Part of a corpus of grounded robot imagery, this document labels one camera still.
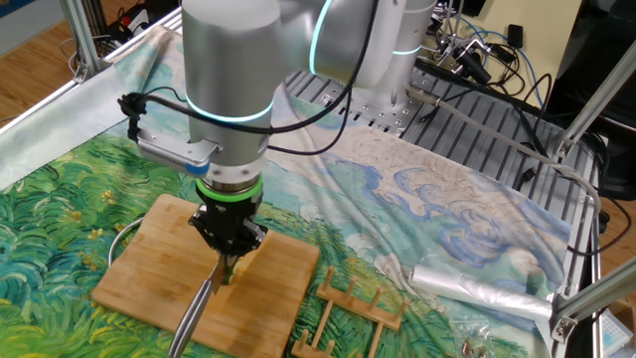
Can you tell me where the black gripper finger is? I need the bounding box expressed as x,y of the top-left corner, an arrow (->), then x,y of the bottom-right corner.
188,210 -> 229,266
226,223 -> 270,270

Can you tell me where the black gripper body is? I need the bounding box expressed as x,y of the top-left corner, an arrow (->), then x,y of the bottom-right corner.
197,195 -> 263,251

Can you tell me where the steel kitchen cleaver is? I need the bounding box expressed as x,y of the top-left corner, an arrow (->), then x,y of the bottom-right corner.
167,256 -> 235,358

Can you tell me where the bamboo cutting board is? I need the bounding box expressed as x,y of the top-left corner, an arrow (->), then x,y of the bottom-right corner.
91,193 -> 321,358

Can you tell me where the wooden peg dish rack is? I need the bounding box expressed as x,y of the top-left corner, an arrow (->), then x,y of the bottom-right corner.
290,266 -> 411,358

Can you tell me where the painted landscape tablecloth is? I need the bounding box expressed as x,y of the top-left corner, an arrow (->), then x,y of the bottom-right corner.
0,24 -> 573,358

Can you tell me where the clear plastic bag roll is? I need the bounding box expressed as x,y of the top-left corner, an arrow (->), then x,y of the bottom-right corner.
407,263 -> 555,323

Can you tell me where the clear bag of screws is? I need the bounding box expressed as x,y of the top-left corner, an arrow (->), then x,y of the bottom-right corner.
446,317 -> 503,358

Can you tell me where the small black power adapter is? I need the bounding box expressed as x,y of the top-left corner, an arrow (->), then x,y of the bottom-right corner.
506,23 -> 526,50

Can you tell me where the white plastic box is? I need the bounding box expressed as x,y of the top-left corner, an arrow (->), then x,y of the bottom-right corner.
599,307 -> 635,358

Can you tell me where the black computer case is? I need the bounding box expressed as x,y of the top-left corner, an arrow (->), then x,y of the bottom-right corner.
544,0 -> 636,203

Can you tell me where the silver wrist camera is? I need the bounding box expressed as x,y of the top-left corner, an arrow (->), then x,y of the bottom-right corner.
136,129 -> 225,178

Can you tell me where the thick black camera cable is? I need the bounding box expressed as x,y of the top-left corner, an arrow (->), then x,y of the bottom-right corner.
117,0 -> 382,143

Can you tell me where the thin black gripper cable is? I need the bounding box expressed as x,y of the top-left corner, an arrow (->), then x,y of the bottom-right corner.
266,87 -> 354,156

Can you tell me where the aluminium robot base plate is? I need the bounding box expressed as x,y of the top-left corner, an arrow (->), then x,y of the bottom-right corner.
287,69 -> 423,134

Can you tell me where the power strip with red switch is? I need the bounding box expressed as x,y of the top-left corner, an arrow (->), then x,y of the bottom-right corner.
112,4 -> 150,41

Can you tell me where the aluminium frame bar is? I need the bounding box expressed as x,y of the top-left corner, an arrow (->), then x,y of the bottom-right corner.
554,38 -> 636,161
59,0 -> 113,85
549,258 -> 636,345

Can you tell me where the grey corrugated cable conduit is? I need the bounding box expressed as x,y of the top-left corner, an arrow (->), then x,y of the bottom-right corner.
405,84 -> 605,235

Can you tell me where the black camera on metal clamp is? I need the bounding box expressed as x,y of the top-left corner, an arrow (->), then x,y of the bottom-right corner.
436,37 -> 493,86

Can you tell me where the black cable plug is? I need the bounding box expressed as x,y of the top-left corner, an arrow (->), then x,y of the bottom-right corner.
514,166 -> 539,193

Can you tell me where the blue network cable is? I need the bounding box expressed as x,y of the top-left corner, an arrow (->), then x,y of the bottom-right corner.
459,14 -> 548,108

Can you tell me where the black floor cable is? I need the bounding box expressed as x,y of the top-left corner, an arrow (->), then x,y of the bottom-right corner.
568,196 -> 633,258

